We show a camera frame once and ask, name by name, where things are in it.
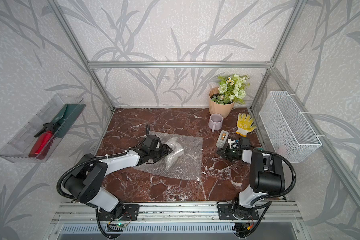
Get pale pink mug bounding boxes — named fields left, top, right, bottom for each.
left=209, top=114, right=224, bottom=132

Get clear bubble wrap sheet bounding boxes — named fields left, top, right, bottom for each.
left=134, top=132, right=203, bottom=182
left=164, top=137, right=185, bottom=170

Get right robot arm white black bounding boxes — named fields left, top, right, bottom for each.
left=216, top=132, right=297, bottom=214

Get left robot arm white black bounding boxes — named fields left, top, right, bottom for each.
left=56, top=135, right=173, bottom=213

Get small grey tray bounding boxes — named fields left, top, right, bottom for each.
left=216, top=131, right=229, bottom=149

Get yellow work glove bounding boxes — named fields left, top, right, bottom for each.
left=236, top=113, right=257, bottom=137

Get terracotta flower pot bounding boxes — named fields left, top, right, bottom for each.
left=209, top=87, right=235, bottom=119

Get green white artificial flowers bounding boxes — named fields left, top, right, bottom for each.
left=211, top=74, right=251, bottom=105

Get green garden trowel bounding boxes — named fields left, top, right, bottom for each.
left=52, top=104, right=85, bottom=138

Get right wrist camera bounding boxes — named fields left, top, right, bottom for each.
left=228, top=139, right=239, bottom=149

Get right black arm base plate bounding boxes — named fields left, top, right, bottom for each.
left=217, top=202, right=260, bottom=221

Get white wire mesh basket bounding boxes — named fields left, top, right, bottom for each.
left=259, top=91, right=322, bottom=163

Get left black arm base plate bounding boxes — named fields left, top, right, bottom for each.
left=99, top=204, right=140, bottom=221

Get aluminium mounting rail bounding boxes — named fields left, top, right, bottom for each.
left=51, top=201, right=303, bottom=224

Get red handled pruning shears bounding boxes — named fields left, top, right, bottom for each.
left=28, top=123, right=61, bottom=160

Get clear plastic wall bin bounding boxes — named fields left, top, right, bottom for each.
left=0, top=94, right=86, bottom=163

